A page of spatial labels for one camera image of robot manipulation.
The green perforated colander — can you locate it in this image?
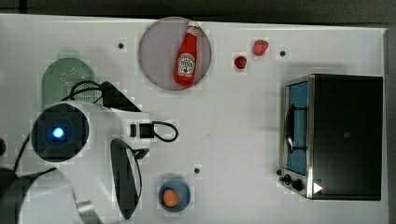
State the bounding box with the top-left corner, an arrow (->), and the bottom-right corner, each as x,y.
42,58 -> 96,109

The black toaster oven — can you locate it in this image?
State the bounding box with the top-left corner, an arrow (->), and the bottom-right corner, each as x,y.
276,74 -> 383,201

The red strawberry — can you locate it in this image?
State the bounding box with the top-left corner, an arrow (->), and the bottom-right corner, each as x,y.
233,56 -> 247,70

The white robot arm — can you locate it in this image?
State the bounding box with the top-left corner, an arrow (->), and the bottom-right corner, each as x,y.
30,81 -> 154,224

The lilac round plate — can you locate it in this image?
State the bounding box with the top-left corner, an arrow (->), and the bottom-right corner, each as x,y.
138,17 -> 211,91

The black round base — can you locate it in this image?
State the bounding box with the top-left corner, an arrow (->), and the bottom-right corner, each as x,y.
0,139 -> 17,200

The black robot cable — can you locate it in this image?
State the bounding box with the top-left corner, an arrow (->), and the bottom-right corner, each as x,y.
12,79 -> 179,175

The red ketchup bottle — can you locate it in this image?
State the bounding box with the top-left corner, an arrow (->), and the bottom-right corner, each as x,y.
174,21 -> 198,87

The pink strawberry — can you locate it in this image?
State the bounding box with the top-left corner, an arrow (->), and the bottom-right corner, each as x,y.
253,39 -> 269,56

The orange ball in cup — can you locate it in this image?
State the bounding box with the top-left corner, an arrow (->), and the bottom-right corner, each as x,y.
162,189 -> 179,207

